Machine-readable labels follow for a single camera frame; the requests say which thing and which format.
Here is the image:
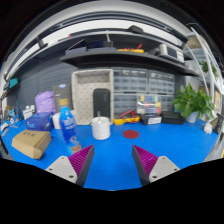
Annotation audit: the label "dark grey flat box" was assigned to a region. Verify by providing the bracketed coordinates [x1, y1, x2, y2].
[52, 83, 74, 114]

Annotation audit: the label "clear organizer box, coloured parts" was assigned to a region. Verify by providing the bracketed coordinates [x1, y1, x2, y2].
[135, 94, 163, 116]

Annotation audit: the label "yellow multimeter with leads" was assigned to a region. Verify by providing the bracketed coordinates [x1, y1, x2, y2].
[113, 110, 141, 126]

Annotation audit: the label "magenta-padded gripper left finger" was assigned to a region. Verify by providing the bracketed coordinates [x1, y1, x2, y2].
[45, 144, 96, 188]

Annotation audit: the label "black wall shelf unit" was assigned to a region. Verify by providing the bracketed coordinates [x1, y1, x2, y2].
[33, 23, 201, 78]

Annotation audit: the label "blue drink bottle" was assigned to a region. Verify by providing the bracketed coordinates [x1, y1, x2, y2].
[59, 105, 83, 156]

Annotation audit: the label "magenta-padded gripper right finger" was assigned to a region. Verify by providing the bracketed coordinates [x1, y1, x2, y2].
[131, 144, 181, 187]

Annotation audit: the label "black and white box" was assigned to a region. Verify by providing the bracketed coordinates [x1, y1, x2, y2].
[139, 113, 163, 126]

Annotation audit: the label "blue carton box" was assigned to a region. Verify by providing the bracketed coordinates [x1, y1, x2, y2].
[25, 111, 54, 132]

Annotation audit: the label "small white box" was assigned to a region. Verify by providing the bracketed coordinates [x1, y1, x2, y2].
[22, 105, 36, 120]

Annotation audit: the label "brown cardboard box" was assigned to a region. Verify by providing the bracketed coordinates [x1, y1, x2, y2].
[11, 129, 53, 160]

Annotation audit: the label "flat round red coaster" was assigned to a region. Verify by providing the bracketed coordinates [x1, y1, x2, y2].
[122, 129, 140, 140]

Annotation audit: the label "purple plastic bag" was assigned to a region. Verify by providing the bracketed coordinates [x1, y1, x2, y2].
[34, 90, 57, 114]

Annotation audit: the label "white carton box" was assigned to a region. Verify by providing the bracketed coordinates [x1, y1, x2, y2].
[51, 110, 78, 130]

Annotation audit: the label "black zip case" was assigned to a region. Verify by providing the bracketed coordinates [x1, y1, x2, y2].
[92, 88, 112, 119]

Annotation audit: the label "white dotted storage tray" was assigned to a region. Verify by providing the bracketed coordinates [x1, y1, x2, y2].
[71, 68, 115, 126]

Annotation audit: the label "teal plastic holder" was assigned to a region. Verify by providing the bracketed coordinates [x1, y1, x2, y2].
[8, 77, 20, 90]

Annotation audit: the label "green potted plant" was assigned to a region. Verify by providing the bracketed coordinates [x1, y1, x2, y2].
[171, 83, 216, 124]

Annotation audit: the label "white ribbed cup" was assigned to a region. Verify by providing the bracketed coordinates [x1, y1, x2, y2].
[90, 116, 112, 141]

